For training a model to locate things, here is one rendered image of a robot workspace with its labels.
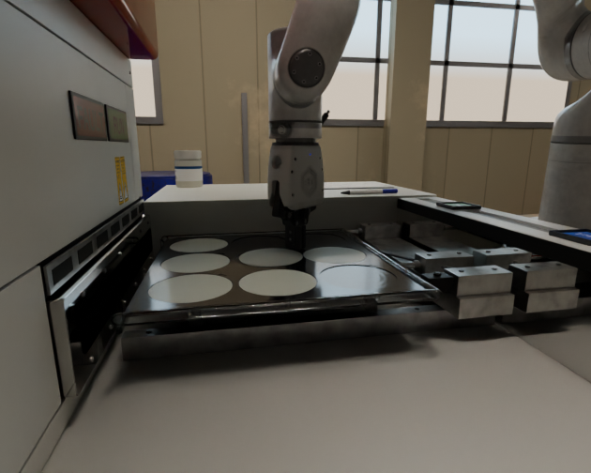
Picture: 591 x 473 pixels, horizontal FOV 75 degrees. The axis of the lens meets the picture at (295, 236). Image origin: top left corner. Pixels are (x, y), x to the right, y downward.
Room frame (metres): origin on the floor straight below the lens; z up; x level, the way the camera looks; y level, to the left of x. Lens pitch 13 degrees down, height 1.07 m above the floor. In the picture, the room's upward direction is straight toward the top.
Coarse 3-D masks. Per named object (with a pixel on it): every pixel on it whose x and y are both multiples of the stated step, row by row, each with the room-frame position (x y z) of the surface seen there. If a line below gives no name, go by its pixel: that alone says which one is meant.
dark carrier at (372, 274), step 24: (168, 240) 0.69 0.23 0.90; (240, 240) 0.69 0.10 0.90; (264, 240) 0.69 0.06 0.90; (312, 240) 0.69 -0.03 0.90; (336, 240) 0.69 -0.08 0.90; (240, 264) 0.55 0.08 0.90; (312, 264) 0.54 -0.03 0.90; (336, 264) 0.54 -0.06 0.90; (360, 264) 0.54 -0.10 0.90; (384, 264) 0.54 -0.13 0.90; (144, 288) 0.44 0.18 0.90; (240, 288) 0.44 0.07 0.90; (312, 288) 0.44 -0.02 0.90; (336, 288) 0.44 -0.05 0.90; (360, 288) 0.45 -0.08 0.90; (384, 288) 0.44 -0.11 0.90; (408, 288) 0.44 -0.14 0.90
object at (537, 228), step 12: (420, 204) 0.75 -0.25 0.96; (432, 204) 0.75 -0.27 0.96; (468, 216) 0.61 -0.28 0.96; (480, 216) 0.61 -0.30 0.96; (492, 216) 0.63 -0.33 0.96; (504, 216) 0.61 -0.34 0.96; (516, 216) 0.61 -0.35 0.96; (516, 228) 0.51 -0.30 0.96; (528, 228) 0.51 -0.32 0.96; (540, 228) 0.53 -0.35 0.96; (552, 228) 0.52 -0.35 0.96; (564, 228) 0.51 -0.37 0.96; (576, 228) 0.51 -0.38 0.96; (552, 240) 0.45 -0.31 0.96; (564, 240) 0.44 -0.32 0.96
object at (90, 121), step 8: (80, 104) 0.44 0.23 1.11; (88, 104) 0.47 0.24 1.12; (96, 104) 0.49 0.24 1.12; (80, 112) 0.43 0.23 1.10; (88, 112) 0.46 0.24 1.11; (96, 112) 0.49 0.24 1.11; (80, 120) 0.43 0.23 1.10; (88, 120) 0.46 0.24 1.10; (96, 120) 0.49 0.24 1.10; (104, 120) 0.52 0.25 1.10; (80, 128) 0.43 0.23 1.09; (88, 128) 0.46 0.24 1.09; (96, 128) 0.48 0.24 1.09; (104, 128) 0.52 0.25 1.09; (96, 136) 0.48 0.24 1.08; (104, 136) 0.52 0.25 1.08
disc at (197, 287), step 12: (180, 276) 0.49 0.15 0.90; (192, 276) 0.49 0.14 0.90; (204, 276) 0.49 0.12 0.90; (216, 276) 0.49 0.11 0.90; (156, 288) 0.44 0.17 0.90; (168, 288) 0.44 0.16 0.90; (180, 288) 0.44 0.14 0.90; (192, 288) 0.44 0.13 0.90; (204, 288) 0.44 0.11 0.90; (216, 288) 0.44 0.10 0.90; (228, 288) 0.44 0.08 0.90; (168, 300) 0.41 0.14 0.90; (180, 300) 0.41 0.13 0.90; (192, 300) 0.41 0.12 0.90
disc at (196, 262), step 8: (176, 256) 0.58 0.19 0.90; (184, 256) 0.58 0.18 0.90; (192, 256) 0.58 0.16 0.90; (200, 256) 0.58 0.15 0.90; (208, 256) 0.58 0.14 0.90; (216, 256) 0.58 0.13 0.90; (224, 256) 0.58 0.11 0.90; (168, 264) 0.54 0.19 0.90; (176, 264) 0.54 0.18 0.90; (184, 264) 0.54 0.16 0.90; (192, 264) 0.54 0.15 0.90; (200, 264) 0.54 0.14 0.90; (208, 264) 0.54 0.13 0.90; (216, 264) 0.54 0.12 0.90; (224, 264) 0.54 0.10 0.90; (184, 272) 0.51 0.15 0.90
